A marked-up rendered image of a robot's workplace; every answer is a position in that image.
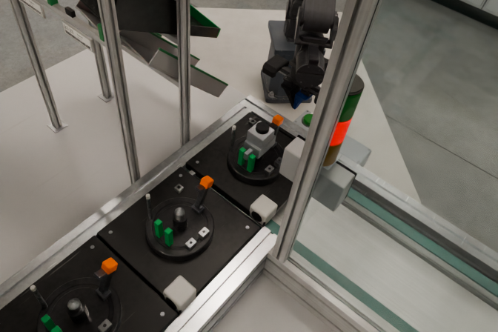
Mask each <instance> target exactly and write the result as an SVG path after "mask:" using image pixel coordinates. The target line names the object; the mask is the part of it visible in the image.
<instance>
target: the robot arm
mask: <svg viewBox="0 0 498 332"><path fill-rule="evenodd" d="M335 9H336V0H288V3H287V7H286V13H285V26H284V30H283V31H284V34H285V36H286V39H287V42H294V44H296V49H295V53H294V56H293V59H292V60H290V64H289V61H288V60H287V59H284V58H283V57H281V56H280V55H278V54H277V55H275V56H273V57H272V58H271V59H269V60H268V61H266V62H265V63H264V64H263V67H262V72H263V73H265V74H266V75H268V76H270V77H271V78H273V77H275V76H276V73H277V72H279V73H281V74H282V75H284V76H285V77H283V79H284V81H283V83H281V87H282V88H283V89H284V91H285V93H286V95H287V96H288V99H289V101H290V104H291V106H292V108H293V109H294V110H295V109H297V108H298V106H299V105H300V104H301V102H302V101H307V100H308V99H309V98H310V97H312V95H315V99H314V103H315V104H316V102H317V99H318V96H319V91H320V89H321V87H320V86H319V85H320V84H321V83H322V81H323V79H324V76H325V71H326V68H327V66H328V61H329V59H326V58H325V57H324V54H323V51H324V48H327V49H332V47H333V41H335V38H336V33H337V30H338V24H339V17H338V13H337V11H335ZM329 29H331V30H330V37H329V40H328V38H326V37H324V35H323V34H328V31H329ZM288 65H291V68H289V67H288ZM300 88H301V89H300Z"/></svg>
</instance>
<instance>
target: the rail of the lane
mask: <svg viewBox="0 0 498 332"><path fill-rule="evenodd" d="M239 103H240V104H243V105H244V106H245V109H246V108H248V109H250V110H252V114H253V115H255V116H257V117H258V118H260V119H261V120H262V121H264V122H266V123H268V124H271V123H272V120H273V117H274V116H276V115H277V114H279V113H277V112H276V111H275V110H273V109H271V108H270V107H268V106H267V105H265V104H263V103H262V102H260V101H259V100H257V99H255V98H254V97H252V96H251V95H248V96H247V97H245V98H244V99H243V100H241V101H240V102H239ZM279 115H280V116H281V117H283V118H284V120H283V123H282V124H281V125H280V126H279V132H281V133H283V134H285V135H286V136H287V137H289V138H290V139H292V140H294V139H295V138H296V137H297V136H298V135H300V136H302V137H303V138H305V139H306V137H307V134H308V132H307V131H306V130H305V129H303V128H301V127H300V126H299V125H297V124H295V123H293V122H292V121H291V120H289V119H287V118H285V117H284V116H283V115H281V114H279Z"/></svg>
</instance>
